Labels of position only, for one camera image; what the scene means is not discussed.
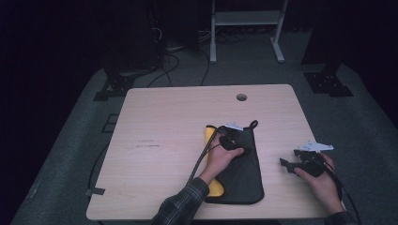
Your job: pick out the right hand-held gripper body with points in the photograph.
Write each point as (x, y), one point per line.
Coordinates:
(311, 162)

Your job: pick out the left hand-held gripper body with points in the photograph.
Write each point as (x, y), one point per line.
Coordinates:
(231, 139)

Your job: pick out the dark grey and yellow cloth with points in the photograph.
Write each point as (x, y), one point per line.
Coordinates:
(245, 181)

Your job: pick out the person's left hand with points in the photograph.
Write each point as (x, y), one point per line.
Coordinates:
(219, 161)

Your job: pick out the person's right hand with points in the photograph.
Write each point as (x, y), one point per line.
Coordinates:
(325, 187)

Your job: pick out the black square stand base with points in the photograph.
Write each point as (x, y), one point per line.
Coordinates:
(328, 83)

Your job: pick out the black stand base with legs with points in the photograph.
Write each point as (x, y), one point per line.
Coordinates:
(117, 84)

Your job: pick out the grey floor tape strip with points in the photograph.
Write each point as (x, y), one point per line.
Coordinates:
(95, 191)

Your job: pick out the white metal stand frame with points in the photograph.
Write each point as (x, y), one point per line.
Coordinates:
(247, 18)

